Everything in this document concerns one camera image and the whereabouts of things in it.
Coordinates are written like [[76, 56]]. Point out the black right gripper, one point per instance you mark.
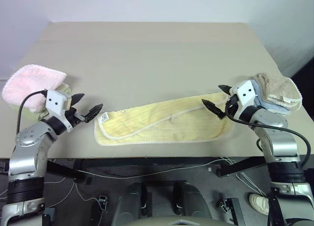
[[233, 104]]

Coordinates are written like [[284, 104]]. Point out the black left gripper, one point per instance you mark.
[[72, 117]]

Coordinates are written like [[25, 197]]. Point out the yellow towel with white trim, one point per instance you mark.
[[171, 128]]

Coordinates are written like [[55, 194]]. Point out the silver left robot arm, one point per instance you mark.
[[24, 140]]

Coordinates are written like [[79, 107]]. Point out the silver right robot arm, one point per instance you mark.
[[282, 147]]

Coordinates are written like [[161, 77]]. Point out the light green folded towel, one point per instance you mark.
[[39, 115]]

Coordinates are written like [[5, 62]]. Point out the light blue folded towel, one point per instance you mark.
[[271, 107]]

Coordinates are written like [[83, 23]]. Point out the pink folded towel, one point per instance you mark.
[[32, 83]]

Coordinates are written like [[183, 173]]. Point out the beige folded towel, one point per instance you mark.
[[279, 88]]

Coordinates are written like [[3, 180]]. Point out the black table leg brace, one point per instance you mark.
[[241, 166], [62, 170]]

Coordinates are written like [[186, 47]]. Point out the black floor clamp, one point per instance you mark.
[[231, 207], [102, 202]]

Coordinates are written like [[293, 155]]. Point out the dark rounded robot leg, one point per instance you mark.
[[130, 201], [193, 199]]

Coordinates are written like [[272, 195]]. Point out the white sneaker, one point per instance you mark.
[[259, 203]]

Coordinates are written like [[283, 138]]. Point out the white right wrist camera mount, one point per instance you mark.
[[245, 92]]

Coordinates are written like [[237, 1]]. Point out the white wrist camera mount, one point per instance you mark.
[[56, 102], [245, 92]]

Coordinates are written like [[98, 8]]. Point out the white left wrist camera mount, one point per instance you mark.
[[56, 102]]

